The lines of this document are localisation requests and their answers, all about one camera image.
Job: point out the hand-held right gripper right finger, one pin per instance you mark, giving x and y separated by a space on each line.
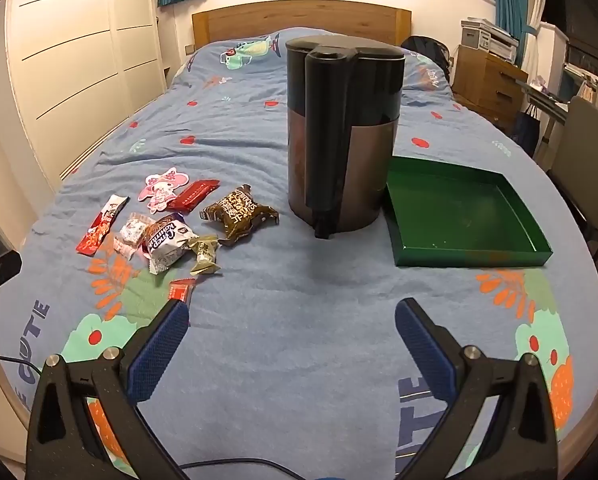
424 340

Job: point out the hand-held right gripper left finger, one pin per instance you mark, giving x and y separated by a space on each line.
164 340

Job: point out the small gold candy wrapper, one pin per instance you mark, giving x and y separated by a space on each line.
204 255

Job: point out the white and blue snack packet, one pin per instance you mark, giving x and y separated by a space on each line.
166 245

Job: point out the long red snack packet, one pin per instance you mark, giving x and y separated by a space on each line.
101 225

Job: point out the green tray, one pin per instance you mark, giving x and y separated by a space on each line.
454 210

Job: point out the brown oat snack packet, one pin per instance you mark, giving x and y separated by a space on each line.
239 215

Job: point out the small red snack packet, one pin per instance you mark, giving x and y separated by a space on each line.
181 290

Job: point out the small white candy packet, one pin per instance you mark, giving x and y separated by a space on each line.
131 230
125 249

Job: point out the printed blue blanket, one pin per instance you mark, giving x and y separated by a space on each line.
279 310

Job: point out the dark red snack packet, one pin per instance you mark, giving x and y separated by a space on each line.
194 195

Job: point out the pink cartoon character packet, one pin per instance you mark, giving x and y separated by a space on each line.
161 187

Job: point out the cream wardrobe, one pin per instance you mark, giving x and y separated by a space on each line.
79 60

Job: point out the dark blue shopping bag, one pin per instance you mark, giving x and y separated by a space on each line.
526 130

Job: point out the wooden drawer cabinet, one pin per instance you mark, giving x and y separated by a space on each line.
489 85

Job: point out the grey printer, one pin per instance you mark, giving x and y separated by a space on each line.
489 37

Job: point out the wooden headboard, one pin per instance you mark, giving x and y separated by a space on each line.
299 20

